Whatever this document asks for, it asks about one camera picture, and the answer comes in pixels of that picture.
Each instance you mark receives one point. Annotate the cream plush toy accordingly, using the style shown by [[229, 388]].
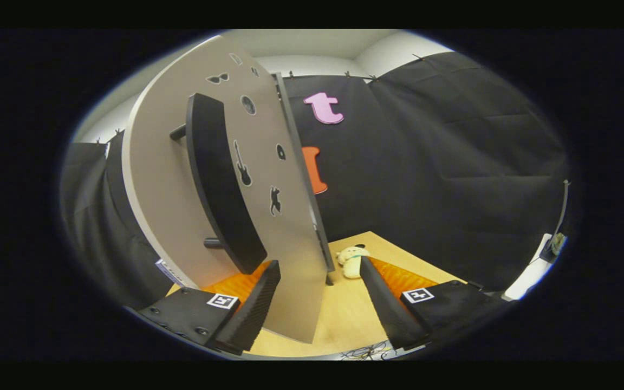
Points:
[[351, 257]]

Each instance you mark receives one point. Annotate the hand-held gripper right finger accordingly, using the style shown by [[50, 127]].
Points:
[[388, 309]]

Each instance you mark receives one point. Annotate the stack of books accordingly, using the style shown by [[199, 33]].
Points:
[[167, 269]]

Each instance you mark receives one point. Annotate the black backdrop cloth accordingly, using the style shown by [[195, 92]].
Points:
[[426, 189]]

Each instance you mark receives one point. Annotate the grey cabinet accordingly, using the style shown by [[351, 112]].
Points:
[[324, 254]]

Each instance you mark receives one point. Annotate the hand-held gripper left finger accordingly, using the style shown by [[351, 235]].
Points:
[[249, 314]]

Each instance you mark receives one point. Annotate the beige cabinet door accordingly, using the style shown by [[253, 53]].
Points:
[[171, 179]]

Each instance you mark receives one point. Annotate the white side table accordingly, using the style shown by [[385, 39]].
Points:
[[526, 281]]

